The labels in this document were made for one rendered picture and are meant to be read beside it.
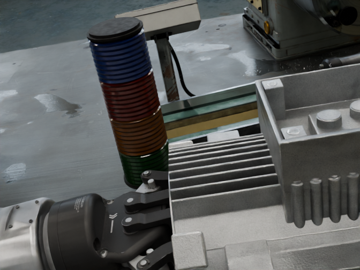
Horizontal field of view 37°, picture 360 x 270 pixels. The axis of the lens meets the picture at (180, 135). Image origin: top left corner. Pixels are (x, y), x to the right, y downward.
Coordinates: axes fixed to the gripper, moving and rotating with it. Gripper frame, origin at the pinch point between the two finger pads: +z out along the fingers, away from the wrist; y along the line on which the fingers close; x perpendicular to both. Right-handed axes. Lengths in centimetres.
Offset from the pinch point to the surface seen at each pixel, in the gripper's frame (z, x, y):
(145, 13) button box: -16, 4, 71
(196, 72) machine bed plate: -11, 32, 101
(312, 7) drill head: 18, 15, 78
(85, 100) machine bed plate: -42, 29, 95
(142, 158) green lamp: -15.2, 3.7, 16.7
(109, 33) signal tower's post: -13.8, -10.9, 17.5
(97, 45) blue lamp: -15.3, -10.1, 17.3
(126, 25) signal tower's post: -12.1, -10.6, 19.2
